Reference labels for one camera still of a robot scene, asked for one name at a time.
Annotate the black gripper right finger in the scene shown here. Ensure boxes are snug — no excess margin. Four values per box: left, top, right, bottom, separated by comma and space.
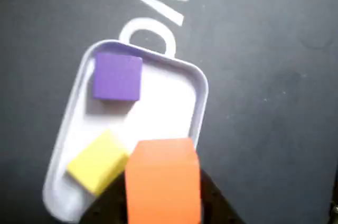
199, 167, 247, 224

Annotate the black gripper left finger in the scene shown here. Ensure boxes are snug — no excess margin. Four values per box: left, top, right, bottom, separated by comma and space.
78, 170, 128, 224

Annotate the yellow foam block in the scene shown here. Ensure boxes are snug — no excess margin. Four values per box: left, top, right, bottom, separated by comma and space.
65, 128, 131, 198

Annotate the orange foam block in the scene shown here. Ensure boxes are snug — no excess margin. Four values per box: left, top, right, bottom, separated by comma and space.
124, 137, 202, 224

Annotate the white plastic tray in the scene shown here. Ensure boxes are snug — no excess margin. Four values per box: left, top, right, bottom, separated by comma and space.
41, 39, 210, 222

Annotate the dark mat with printed letters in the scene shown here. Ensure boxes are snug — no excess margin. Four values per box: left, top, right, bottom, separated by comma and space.
0, 0, 338, 224

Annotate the purple foam block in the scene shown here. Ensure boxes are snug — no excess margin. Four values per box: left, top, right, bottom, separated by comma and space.
92, 52, 144, 102

